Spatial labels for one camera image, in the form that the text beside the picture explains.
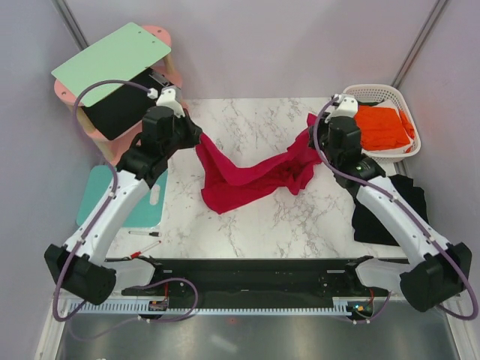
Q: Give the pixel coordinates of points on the aluminium rail frame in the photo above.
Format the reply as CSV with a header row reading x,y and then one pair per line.
x,y
68,303

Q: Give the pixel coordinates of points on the black marker pen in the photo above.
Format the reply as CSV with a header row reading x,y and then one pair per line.
x,y
144,233

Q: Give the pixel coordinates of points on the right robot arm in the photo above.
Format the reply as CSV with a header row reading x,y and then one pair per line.
x,y
436,270

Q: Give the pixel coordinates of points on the dark green garment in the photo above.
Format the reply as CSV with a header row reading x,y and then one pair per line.
x,y
370,103

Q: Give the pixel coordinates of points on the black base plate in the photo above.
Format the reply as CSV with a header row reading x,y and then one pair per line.
x,y
253,283

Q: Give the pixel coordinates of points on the red t shirt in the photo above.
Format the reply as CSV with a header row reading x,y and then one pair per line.
x,y
228,187

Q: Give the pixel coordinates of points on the orange folded t shirt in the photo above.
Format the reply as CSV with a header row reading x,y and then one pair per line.
x,y
382,127

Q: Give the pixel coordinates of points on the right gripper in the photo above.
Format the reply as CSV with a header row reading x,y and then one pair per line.
x,y
325,123

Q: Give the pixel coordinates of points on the white cable duct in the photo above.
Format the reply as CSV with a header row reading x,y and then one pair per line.
x,y
145,306

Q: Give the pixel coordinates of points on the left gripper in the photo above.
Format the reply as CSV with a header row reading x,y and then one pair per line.
x,y
182,117

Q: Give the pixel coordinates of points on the red white pen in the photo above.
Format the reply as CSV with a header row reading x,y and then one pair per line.
x,y
145,249

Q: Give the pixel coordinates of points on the mint green board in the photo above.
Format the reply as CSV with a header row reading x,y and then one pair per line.
x,y
121,55

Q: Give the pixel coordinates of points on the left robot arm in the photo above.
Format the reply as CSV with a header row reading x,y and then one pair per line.
x,y
79,265

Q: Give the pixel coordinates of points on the black clipboard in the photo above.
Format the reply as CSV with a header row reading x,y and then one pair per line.
x,y
123,107

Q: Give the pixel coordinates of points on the teal cutting board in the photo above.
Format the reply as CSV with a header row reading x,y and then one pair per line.
x,y
148,211

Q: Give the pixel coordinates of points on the white plastic basket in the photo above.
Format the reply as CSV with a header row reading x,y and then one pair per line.
x,y
388,132

